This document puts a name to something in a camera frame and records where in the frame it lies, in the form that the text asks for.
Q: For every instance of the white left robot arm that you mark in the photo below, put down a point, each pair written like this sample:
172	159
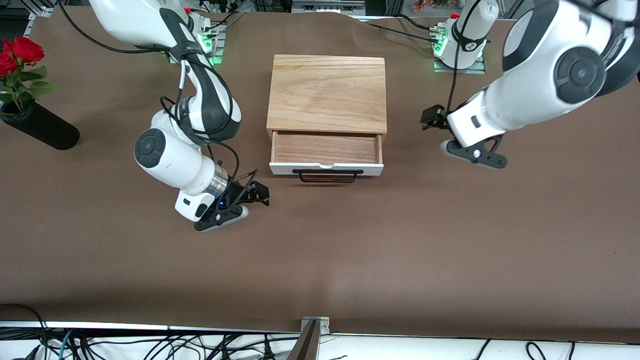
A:
550	75

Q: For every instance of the wooden drawer cabinet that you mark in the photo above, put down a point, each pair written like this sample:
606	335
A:
327	92

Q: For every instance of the grey power strip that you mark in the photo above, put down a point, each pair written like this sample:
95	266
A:
327	6

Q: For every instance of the red roses with green leaves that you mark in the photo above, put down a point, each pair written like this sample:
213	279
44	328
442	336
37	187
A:
25	50

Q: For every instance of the metal bracket with dark post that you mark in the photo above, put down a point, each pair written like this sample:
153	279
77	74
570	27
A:
312	330

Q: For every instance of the aluminium frame profile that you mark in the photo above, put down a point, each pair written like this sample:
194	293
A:
37	7

